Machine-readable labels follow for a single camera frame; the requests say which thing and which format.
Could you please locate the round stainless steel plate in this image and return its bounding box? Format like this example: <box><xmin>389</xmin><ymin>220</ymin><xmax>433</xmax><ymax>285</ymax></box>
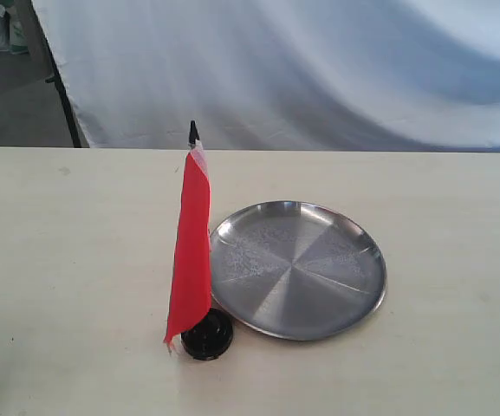
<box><xmin>211</xmin><ymin>200</ymin><xmax>387</xmax><ymax>341</ymax></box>

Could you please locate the white backdrop cloth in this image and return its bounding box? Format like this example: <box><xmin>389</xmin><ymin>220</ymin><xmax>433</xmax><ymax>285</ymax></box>
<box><xmin>34</xmin><ymin>1</ymin><xmax>500</xmax><ymax>152</ymax></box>

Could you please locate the black backdrop stand pole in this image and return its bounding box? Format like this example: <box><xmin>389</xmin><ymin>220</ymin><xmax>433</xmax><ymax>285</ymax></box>
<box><xmin>45</xmin><ymin>53</ymin><xmax>82</xmax><ymax>148</ymax></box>

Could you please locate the red flag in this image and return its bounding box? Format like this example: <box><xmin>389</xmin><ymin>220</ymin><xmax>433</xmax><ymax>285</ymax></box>
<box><xmin>164</xmin><ymin>121</ymin><xmax>211</xmax><ymax>351</ymax></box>

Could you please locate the black round flag base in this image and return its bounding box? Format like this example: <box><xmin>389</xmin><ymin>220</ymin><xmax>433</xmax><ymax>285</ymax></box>
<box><xmin>181</xmin><ymin>308</ymin><xmax>234</xmax><ymax>361</ymax></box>

